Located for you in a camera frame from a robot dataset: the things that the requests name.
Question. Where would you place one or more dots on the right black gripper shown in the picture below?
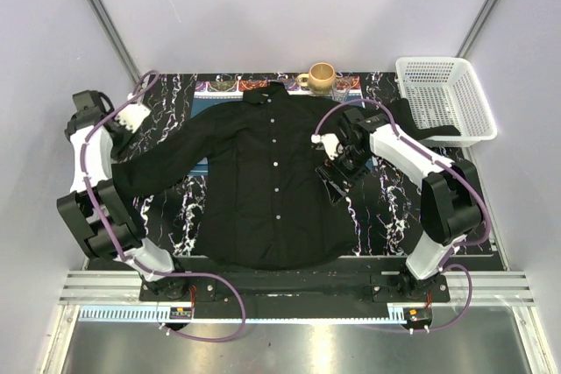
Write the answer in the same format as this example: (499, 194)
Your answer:
(327, 172)

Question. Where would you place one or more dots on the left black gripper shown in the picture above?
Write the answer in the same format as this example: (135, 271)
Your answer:
(128, 133)

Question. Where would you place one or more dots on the black button shirt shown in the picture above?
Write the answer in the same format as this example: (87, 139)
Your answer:
(265, 206)

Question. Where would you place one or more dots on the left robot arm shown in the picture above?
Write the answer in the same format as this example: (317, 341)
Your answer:
(103, 225)

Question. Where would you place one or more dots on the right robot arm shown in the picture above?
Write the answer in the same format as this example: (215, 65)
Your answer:
(451, 202)

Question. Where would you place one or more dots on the clear drinking glass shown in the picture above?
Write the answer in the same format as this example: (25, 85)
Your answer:
(340, 89)

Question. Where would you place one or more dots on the blue patterned placemat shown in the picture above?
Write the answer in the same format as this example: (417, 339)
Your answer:
(228, 88)

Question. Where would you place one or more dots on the tan ceramic mug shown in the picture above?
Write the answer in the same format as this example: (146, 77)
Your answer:
(319, 79)

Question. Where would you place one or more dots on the white plastic basket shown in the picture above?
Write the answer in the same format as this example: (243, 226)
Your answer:
(446, 91)

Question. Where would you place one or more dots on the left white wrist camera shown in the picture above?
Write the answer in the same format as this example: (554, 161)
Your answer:
(132, 116)

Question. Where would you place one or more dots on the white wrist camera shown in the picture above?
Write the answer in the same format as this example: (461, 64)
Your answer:
(328, 143)
(132, 116)

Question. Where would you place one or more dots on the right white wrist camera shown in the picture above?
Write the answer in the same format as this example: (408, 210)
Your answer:
(328, 143)

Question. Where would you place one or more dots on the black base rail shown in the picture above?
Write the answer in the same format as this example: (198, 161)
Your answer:
(347, 288)

